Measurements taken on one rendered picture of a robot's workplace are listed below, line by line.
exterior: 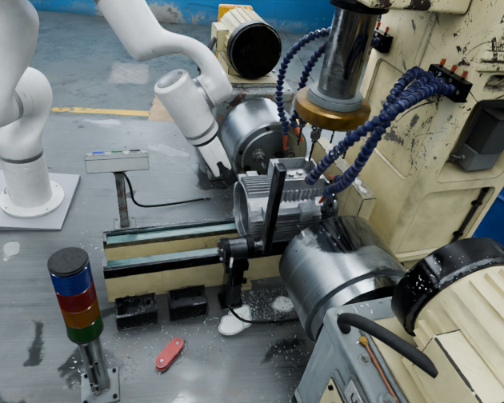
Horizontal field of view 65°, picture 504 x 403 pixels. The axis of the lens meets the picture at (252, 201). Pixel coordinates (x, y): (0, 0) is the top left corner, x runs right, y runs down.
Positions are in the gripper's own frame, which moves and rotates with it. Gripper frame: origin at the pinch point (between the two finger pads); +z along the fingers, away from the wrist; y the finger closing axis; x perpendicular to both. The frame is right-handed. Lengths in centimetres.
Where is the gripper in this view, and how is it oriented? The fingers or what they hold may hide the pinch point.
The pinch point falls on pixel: (230, 177)
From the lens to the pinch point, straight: 106.6
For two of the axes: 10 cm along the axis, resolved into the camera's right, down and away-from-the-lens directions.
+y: 2.8, 6.3, -7.3
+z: 3.7, 6.3, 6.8
